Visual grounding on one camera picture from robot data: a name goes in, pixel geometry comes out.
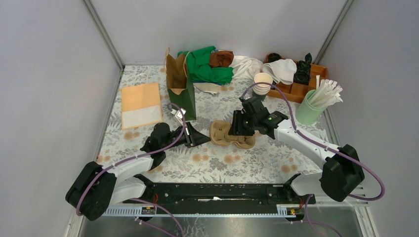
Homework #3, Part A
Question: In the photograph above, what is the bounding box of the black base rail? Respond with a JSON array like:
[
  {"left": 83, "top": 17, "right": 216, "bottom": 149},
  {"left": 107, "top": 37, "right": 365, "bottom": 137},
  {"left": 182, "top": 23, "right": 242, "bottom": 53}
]
[{"left": 140, "top": 183, "right": 316, "bottom": 215}]

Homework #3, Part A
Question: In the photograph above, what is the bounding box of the green cloth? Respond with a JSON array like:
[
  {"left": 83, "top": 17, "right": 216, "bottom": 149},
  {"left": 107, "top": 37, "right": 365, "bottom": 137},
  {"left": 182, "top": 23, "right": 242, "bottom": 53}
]
[{"left": 186, "top": 46, "right": 233, "bottom": 85}]

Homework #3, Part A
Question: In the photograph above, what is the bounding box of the wooden compartment tray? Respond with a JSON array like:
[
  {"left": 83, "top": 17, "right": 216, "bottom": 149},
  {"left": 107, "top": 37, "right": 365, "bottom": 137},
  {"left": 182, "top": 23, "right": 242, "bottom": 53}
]
[{"left": 264, "top": 53, "right": 328, "bottom": 103}]

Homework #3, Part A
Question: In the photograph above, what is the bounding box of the white cloth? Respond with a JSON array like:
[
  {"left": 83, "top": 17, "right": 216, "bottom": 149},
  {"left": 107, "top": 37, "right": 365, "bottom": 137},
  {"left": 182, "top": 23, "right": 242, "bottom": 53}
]
[{"left": 230, "top": 55, "right": 263, "bottom": 80}]

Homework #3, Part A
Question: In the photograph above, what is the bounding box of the cardboard cup carrier tray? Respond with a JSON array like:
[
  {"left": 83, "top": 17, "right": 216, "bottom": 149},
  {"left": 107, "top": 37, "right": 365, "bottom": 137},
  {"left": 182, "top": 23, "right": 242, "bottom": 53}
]
[{"left": 209, "top": 120, "right": 255, "bottom": 150}]

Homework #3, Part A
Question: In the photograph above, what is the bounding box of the white paper straws bundle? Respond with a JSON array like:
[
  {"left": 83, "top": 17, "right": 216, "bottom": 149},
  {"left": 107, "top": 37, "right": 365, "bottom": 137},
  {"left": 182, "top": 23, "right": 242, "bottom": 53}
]
[{"left": 308, "top": 75, "right": 343, "bottom": 108}]

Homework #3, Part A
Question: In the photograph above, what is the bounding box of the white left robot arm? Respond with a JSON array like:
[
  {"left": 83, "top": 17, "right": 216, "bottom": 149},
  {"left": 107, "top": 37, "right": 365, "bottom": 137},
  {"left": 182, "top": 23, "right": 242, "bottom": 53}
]
[{"left": 65, "top": 122, "right": 211, "bottom": 221}]

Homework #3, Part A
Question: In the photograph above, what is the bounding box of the green straw holder cup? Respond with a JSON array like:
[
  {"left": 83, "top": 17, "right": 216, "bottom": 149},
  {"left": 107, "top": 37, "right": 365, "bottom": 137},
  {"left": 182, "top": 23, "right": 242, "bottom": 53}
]
[{"left": 295, "top": 90, "right": 326, "bottom": 125}]

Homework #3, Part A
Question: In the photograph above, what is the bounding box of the white folded towel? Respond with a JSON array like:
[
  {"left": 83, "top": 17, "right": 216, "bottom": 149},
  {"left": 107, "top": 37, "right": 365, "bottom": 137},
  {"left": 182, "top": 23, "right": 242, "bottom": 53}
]
[{"left": 261, "top": 59, "right": 297, "bottom": 85}]

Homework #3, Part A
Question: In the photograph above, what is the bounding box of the stack of paper cups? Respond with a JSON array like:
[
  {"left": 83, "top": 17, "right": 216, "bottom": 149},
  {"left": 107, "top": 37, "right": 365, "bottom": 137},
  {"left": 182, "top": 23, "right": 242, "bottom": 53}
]
[{"left": 252, "top": 73, "right": 273, "bottom": 101}]

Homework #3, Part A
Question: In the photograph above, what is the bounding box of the brown cloth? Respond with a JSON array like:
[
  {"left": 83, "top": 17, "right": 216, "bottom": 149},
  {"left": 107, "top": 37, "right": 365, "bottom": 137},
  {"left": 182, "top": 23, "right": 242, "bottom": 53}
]
[{"left": 209, "top": 50, "right": 234, "bottom": 68}]

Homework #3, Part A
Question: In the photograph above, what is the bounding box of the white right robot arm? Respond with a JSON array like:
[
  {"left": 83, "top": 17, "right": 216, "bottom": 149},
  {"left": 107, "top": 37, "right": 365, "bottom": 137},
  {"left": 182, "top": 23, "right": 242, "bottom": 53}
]
[{"left": 229, "top": 97, "right": 365, "bottom": 203}]

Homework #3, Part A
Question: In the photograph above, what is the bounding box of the green paper bag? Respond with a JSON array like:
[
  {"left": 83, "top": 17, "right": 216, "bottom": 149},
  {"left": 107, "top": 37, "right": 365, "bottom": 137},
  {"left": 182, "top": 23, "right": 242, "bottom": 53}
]
[{"left": 165, "top": 48, "right": 196, "bottom": 121}]

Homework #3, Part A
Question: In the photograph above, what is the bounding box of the floral table mat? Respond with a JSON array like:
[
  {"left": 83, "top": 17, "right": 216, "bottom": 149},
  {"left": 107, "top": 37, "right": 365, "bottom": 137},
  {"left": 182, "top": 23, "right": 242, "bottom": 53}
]
[{"left": 97, "top": 79, "right": 320, "bottom": 183}]

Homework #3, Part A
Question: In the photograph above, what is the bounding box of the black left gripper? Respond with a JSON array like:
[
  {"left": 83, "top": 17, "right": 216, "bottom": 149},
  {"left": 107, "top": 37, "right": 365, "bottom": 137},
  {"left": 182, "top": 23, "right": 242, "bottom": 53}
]
[{"left": 162, "top": 121, "right": 211, "bottom": 151}]

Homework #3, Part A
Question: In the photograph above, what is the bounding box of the black crumpled bag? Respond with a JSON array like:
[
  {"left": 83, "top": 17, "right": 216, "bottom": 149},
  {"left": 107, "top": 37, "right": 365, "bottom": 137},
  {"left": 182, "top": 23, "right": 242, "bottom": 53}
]
[{"left": 293, "top": 53, "right": 312, "bottom": 85}]

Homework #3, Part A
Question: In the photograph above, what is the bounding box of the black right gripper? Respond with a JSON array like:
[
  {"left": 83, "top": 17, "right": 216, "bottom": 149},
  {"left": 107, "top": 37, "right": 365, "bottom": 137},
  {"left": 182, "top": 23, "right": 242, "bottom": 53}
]
[{"left": 228, "top": 110, "right": 257, "bottom": 137}]

